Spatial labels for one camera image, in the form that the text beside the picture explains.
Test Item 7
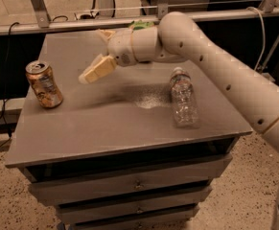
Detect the black cable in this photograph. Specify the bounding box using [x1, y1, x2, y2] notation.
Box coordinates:
[0, 21, 21, 155]

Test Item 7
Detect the grey drawer cabinet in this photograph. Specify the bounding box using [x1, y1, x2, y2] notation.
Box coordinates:
[6, 32, 250, 230]

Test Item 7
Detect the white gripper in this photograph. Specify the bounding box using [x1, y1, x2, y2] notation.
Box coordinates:
[79, 29, 137, 84]

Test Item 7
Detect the grey metal railing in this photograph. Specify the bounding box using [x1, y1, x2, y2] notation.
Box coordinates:
[0, 0, 279, 36]

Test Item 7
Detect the clear plastic water bottle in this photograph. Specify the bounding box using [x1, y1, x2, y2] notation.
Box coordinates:
[170, 67, 199, 127]

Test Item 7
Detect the green snack bag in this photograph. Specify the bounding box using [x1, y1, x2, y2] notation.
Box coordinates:
[128, 20, 154, 31]

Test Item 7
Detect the white cable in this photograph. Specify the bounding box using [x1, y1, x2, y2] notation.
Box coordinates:
[246, 6, 267, 73]

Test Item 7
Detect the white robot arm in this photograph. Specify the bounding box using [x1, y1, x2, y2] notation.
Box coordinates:
[79, 11, 279, 230]

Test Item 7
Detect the orange soda can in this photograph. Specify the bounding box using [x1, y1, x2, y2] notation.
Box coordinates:
[25, 60, 63, 108]

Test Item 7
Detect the power strip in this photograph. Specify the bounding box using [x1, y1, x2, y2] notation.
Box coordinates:
[74, 11, 99, 20]

